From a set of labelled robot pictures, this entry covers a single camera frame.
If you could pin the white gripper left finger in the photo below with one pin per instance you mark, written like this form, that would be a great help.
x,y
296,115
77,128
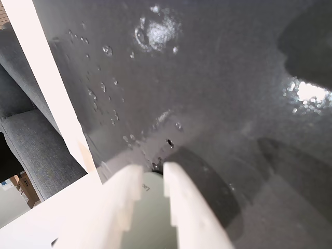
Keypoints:
x,y
114,207

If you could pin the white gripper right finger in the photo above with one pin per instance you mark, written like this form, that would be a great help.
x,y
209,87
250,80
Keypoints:
x,y
192,212

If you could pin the pale grey round device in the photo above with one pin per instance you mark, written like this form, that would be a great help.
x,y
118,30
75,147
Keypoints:
x,y
153,215

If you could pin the brown cardboard box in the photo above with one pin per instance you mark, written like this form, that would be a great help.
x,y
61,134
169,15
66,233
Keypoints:
x,y
27,190

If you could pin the grey fabric sofa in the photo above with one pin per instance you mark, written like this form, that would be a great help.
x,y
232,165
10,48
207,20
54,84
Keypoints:
x,y
33,145

